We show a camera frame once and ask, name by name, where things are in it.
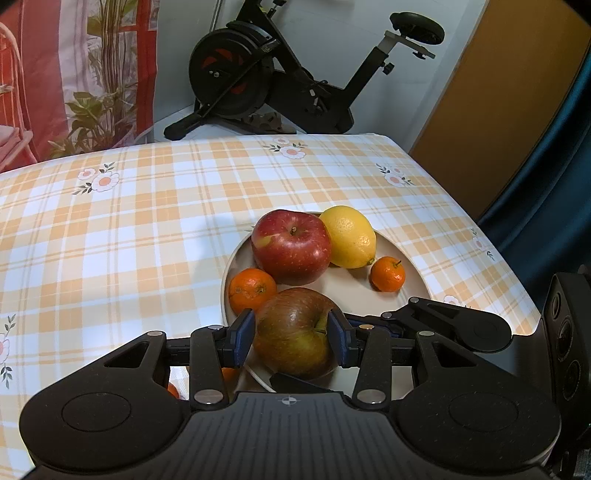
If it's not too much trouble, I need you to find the red apple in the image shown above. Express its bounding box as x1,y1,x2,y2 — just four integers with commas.
250,209,332,286

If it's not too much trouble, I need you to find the beige round plate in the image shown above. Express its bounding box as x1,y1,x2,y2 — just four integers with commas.
221,211,432,393

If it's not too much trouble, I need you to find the reddish green apple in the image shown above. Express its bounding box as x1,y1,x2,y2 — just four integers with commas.
252,287,341,380

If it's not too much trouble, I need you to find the black exercise bike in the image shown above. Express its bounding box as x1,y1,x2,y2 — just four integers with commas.
164,0,445,141

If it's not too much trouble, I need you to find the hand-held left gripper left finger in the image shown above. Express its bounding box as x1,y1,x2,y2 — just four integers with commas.
88,308,256,411

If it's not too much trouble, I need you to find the yellow lemon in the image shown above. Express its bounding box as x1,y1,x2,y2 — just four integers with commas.
318,205,378,269

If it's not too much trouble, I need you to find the checked floral tablecloth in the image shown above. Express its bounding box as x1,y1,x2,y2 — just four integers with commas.
0,133,542,480

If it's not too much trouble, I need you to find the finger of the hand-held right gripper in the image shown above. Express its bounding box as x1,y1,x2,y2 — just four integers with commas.
344,296,513,354

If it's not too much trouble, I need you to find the printed plant wall cloth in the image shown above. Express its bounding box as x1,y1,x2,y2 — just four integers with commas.
0,0,160,174

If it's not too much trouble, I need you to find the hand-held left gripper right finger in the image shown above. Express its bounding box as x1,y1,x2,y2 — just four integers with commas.
326,307,497,411

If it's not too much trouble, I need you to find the brown patterned slipper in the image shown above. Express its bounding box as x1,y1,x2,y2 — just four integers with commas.
242,110,289,136

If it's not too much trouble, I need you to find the dark blue curtain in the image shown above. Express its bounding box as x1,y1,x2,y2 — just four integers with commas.
478,60,591,305

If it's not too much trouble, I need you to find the wooden door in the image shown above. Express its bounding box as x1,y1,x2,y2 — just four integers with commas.
409,0,585,220

